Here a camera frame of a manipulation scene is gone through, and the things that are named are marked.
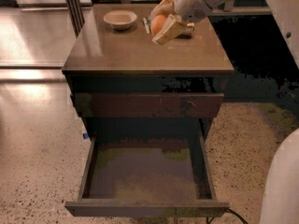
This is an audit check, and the white paper bowl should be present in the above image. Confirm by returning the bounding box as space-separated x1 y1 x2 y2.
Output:
104 10 137 31

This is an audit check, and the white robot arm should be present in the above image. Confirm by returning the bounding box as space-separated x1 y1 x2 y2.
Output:
149 0 299 224

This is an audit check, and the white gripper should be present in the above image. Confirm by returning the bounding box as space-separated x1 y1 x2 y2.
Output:
149 0 212 45

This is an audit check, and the blue tape piece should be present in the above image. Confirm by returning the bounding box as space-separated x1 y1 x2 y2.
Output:
82 133 89 139

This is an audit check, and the closed top drawer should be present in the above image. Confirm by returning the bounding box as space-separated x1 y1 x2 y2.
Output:
72 92 224 119

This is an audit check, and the black cable on floor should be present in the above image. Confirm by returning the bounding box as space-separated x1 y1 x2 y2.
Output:
206 208 249 224

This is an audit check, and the dark brown drawer cabinet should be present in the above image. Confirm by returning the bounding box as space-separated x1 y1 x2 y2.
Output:
61 3 235 142

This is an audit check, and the green chip bag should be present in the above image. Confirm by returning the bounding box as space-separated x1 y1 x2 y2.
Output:
142 17 151 34

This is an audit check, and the orange fruit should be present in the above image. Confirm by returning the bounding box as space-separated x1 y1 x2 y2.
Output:
150 14 167 36

